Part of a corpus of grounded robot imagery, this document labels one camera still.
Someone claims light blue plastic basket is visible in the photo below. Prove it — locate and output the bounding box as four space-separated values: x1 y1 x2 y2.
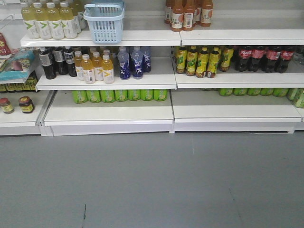
84 0 125 44

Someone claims blue sports drink bottle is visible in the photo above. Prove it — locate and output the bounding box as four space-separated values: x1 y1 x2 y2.
117 46 131 80
131 46 143 79
141 46 151 73

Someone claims yellow lemon tea bottle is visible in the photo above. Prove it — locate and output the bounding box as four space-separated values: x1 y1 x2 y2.
195 46 209 78
206 46 219 78
186 46 198 76
175 46 187 74
219 46 234 72

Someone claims orange juice bottle white label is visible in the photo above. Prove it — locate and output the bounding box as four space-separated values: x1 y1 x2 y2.
82 54 95 84
74 51 84 80
92 51 104 81
102 54 114 84

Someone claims orange C100 drink bottle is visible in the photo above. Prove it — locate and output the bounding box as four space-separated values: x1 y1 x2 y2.
171 0 184 32
200 0 213 27
182 0 196 31

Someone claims white store shelving unit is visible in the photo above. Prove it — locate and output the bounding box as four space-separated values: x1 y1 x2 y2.
0 9 304 136

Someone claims dark drink bottle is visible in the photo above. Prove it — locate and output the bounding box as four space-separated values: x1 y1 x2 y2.
54 47 68 75
39 47 57 79
64 46 77 77

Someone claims coca cola bottle red label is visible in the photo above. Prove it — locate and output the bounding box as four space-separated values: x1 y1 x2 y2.
235 45 253 72
264 46 282 73
248 45 266 72
275 46 295 73

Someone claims pale green drink bottle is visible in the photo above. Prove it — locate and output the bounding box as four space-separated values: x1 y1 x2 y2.
20 1 40 39
33 2 52 39
59 1 77 39
47 2 65 40

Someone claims sauce jar red lid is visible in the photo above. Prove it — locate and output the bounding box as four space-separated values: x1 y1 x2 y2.
0 97 14 114
19 96 35 114

